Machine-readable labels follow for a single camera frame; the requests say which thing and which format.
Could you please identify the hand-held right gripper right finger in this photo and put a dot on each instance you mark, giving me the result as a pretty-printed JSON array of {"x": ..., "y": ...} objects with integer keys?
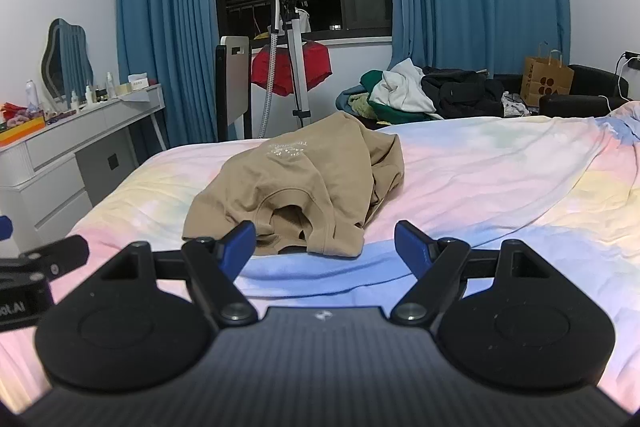
[{"x": 412, "y": 244}]

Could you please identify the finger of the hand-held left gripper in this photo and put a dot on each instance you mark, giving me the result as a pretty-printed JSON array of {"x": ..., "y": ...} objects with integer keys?
[
  {"x": 4, "y": 228},
  {"x": 60, "y": 254}
]

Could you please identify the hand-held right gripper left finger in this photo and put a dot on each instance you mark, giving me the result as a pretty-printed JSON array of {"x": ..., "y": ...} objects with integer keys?
[{"x": 239, "y": 244}]

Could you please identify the tan t-shirt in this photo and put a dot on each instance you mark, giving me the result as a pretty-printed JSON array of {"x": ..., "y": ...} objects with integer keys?
[{"x": 300, "y": 177}]

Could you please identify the white dressing table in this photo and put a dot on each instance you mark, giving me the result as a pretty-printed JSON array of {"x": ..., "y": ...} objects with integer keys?
[{"x": 50, "y": 157}]

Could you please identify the orange box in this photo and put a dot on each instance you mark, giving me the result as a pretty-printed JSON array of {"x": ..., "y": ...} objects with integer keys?
[{"x": 20, "y": 131}]

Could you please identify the pastel tie-dye bed sheet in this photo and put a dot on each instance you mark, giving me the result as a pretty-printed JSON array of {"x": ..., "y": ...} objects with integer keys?
[{"x": 500, "y": 167}]

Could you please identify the grey spray can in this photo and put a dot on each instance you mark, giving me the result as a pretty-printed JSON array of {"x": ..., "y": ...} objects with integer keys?
[{"x": 32, "y": 97}]

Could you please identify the small white bottle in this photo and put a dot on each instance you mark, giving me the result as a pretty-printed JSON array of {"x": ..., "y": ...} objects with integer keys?
[{"x": 74, "y": 101}]

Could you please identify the yellow-green cloth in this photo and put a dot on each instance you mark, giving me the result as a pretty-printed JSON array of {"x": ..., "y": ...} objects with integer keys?
[{"x": 360, "y": 104}]

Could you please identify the white hoodie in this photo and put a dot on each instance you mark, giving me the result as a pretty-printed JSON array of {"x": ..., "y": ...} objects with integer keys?
[{"x": 400, "y": 89}]

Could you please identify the clear pump bottle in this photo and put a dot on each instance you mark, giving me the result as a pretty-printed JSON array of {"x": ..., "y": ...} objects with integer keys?
[{"x": 89, "y": 94}]

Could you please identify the black jacket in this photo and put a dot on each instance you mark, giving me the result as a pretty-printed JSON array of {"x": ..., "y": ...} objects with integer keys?
[{"x": 460, "y": 92}]

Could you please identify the grey patterned cloth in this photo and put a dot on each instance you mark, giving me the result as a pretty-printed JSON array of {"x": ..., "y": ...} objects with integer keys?
[{"x": 515, "y": 106}]

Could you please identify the tall white bottle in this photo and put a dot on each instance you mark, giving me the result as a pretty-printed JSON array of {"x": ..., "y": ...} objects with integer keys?
[{"x": 110, "y": 87}]

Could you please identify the wavy mirror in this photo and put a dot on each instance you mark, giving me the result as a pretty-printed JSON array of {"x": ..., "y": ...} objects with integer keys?
[{"x": 65, "y": 57}]

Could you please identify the tissue box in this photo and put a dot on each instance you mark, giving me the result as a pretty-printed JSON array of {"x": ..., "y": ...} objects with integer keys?
[{"x": 138, "y": 84}]

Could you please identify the red garment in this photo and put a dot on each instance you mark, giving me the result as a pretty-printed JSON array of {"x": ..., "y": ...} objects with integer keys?
[{"x": 315, "y": 67}]

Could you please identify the brown paper bag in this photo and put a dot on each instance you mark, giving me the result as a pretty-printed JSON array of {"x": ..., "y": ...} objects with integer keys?
[{"x": 545, "y": 79}]

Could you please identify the black sofa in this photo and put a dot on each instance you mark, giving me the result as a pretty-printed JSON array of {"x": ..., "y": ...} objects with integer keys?
[{"x": 590, "y": 87}]

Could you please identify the wall socket with plug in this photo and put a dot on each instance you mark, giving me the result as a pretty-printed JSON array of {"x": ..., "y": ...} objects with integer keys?
[{"x": 632, "y": 59}]

